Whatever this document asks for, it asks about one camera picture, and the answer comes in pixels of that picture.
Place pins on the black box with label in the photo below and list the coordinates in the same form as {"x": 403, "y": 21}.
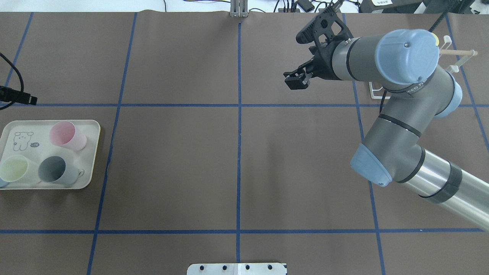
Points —
{"x": 389, "y": 6}

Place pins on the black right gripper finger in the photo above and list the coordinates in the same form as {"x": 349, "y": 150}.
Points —
{"x": 311, "y": 32}
{"x": 299, "y": 78}

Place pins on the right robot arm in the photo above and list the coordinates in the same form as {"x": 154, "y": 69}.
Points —
{"x": 405, "y": 63}

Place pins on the white wire cup rack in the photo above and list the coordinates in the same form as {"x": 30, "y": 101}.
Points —
{"x": 452, "y": 60}

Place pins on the pink plastic cup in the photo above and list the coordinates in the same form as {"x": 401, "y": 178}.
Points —
{"x": 66, "y": 135}

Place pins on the aluminium frame post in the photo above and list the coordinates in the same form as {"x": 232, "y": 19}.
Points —
{"x": 239, "y": 8}

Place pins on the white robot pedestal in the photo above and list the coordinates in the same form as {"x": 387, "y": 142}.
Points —
{"x": 272, "y": 268}

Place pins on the grey plastic cup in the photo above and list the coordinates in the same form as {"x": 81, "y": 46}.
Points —
{"x": 57, "y": 170}

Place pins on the pale yellow plastic cup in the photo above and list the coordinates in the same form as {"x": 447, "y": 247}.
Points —
{"x": 19, "y": 169}

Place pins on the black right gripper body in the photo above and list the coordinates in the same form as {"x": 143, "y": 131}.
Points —
{"x": 324, "y": 62}

